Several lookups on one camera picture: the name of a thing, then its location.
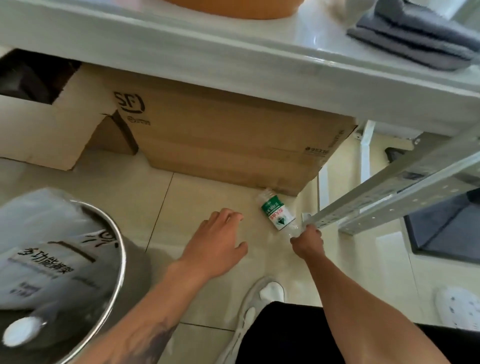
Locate person's right hand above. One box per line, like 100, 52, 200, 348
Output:
290, 224, 325, 262

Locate white printed plastic packet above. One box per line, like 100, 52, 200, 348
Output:
0, 187, 121, 313

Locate person's left forearm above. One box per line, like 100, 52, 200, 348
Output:
73, 260, 211, 364

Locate white table leg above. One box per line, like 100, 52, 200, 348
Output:
359, 120, 376, 185

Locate orange basin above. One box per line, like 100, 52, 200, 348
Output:
164, 0, 307, 20

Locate open pale cardboard box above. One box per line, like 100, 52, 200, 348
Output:
0, 48, 120, 172

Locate clear plastic bottle green label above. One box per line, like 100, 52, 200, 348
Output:
258, 188, 305, 239

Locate white round cap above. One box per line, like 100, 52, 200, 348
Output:
2, 316, 43, 348

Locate dark floor mat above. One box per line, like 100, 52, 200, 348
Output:
403, 187, 480, 265

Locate perforated grey metal rail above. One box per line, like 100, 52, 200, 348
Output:
302, 132, 480, 237

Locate folded grey cloth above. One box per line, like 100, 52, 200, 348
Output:
346, 0, 480, 72

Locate person's white right shoe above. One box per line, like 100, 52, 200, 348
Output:
435, 286, 480, 333

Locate person's white left shoe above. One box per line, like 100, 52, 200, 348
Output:
215, 276, 286, 364

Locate person's left hand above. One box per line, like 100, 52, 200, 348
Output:
176, 208, 249, 280

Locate large brown cardboard box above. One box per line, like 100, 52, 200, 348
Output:
80, 63, 359, 198

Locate person's right forearm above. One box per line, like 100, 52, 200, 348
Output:
300, 253, 449, 364

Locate round steel trash bin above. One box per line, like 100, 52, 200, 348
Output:
0, 187, 153, 364

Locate person's white shoe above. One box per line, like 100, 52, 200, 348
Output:
435, 286, 480, 333
215, 276, 286, 364

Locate person's black trousers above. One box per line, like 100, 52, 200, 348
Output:
235, 301, 480, 364

